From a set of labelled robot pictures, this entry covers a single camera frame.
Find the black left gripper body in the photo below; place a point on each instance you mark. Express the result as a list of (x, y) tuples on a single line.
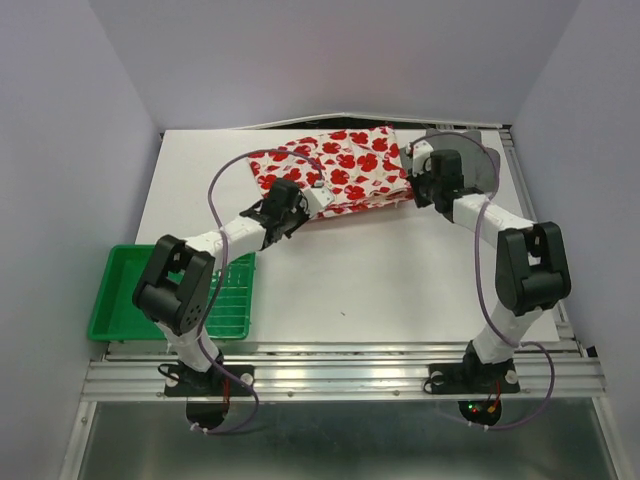
[(294, 216)]

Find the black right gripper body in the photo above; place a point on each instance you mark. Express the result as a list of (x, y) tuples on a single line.
[(424, 187)]

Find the grey pleated skirt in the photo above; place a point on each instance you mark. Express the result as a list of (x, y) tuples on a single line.
[(480, 164)]

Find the white red floral skirt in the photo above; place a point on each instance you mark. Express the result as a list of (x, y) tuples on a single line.
[(361, 167)]

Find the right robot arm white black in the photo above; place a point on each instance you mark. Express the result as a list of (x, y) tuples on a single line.
[(531, 270)]

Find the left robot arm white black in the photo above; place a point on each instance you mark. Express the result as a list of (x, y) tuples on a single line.
[(174, 289)]

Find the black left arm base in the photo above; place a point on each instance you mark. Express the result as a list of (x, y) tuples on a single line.
[(209, 394)]

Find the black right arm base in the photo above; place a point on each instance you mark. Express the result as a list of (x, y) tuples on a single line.
[(481, 385)]

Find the green plastic tray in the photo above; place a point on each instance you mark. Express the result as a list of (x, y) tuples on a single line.
[(115, 319)]

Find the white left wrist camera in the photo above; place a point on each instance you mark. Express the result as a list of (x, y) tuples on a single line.
[(318, 199)]

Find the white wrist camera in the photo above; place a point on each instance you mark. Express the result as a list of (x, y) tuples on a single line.
[(419, 153), (318, 199)]

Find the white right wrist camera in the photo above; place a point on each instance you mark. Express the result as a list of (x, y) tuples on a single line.
[(419, 153)]

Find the aluminium rail frame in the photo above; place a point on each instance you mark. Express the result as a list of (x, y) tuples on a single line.
[(322, 372)]

